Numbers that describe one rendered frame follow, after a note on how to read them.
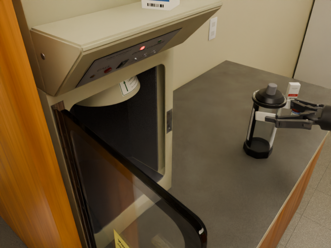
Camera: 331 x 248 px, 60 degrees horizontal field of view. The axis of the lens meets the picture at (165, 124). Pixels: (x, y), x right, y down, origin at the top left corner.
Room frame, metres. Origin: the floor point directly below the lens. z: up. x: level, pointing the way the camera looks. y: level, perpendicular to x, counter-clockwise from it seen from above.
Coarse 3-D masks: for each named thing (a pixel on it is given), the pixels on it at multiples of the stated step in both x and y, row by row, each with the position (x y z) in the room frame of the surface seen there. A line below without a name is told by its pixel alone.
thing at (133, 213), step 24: (72, 120) 0.35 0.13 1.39; (72, 144) 0.36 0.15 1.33; (96, 144) 0.30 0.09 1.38; (96, 168) 0.31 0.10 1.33; (120, 168) 0.26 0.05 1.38; (96, 192) 0.32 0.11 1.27; (120, 192) 0.26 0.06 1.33; (144, 192) 0.22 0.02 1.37; (96, 216) 0.34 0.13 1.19; (120, 216) 0.27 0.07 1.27; (144, 216) 0.22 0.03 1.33; (168, 216) 0.19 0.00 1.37; (192, 216) 0.18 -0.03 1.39; (96, 240) 0.36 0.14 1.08; (144, 240) 0.23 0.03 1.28; (168, 240) 0.19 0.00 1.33; (192, 240) 0.17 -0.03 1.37
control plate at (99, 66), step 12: (168, 36) 0.49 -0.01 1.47; (132, 48) 0.42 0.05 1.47; (144, 48) 0.46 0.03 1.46; (156, 48) 0.51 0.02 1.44; (96, 60) 0.36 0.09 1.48; (108, 60) 0.39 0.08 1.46; (120, 60) 0.43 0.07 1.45; (132, 60) 0.47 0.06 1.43; (96, 72) 0.40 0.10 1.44; (108, 72) 0.44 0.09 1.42
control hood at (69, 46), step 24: (192, 0) 0.56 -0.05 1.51; (216, 0) 0.56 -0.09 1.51; (48, 24) 0.41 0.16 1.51; (72, 24) 0.41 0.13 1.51; (96, 24) 0.41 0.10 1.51; (120, 24) 0.41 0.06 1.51; (144, 24) 0.41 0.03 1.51; (168, 24) 0.44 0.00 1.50; (192, 24) 0.53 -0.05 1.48; (48, 48) 0.36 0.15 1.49; (72, 48) 0.33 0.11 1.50; (96, 48) 0.34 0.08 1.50; (120, 48) 0.39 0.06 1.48; (168, 48) 0.58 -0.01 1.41; (48, 72) 0.37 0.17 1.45; (72, 72) 0.34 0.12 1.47
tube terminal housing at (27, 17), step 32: (32, 0) 0.40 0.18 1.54; (64, 0) 0.44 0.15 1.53; (96, 0) 0.48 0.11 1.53; (128, 0) 0.54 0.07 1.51; (32, 64) 0.40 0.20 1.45; (160, 64) 0.64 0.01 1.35; (64, 96) 0.41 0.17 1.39; (160, 96) 0.64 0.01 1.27; (160, 128) 0.64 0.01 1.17; (64, 160) 0.39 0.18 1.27; (160, 160) 0.64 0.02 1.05
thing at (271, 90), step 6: (270, 84) 0.82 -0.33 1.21; (264, 90) 0.84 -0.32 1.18; (270, 90) 0.81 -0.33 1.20; (276, 90) 0.84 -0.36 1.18; (258, 96) 0.81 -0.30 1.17; (264, 96) 0.79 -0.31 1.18; (270, 96) 0.79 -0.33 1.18; (276, 96) 0.79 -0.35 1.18; (282, 96) 0.80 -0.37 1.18; (270, 102) 0.77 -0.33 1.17; (276, 102) 0.77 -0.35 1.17
